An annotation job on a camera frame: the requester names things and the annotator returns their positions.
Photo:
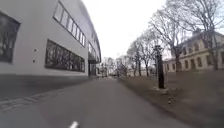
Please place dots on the grey asphalt path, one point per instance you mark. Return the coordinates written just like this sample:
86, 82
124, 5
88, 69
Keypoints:
100, 106

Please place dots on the black pole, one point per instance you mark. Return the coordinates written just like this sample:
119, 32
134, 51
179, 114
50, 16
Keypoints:
160, 70

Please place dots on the row of bare trees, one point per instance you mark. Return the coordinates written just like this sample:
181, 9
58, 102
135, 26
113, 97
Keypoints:
176, 56

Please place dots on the robot's own part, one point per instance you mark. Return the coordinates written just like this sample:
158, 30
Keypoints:
73, 125

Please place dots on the beige building with chimney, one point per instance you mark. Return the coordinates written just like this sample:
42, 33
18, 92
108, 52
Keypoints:
196, 55

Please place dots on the white building with dark windows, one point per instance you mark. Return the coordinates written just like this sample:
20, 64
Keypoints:
30, 36

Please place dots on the brownish grass ground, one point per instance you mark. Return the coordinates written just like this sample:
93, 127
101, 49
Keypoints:
193, 96

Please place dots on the grey cobblestone strip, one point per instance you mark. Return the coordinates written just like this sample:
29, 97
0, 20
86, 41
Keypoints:
16, 102

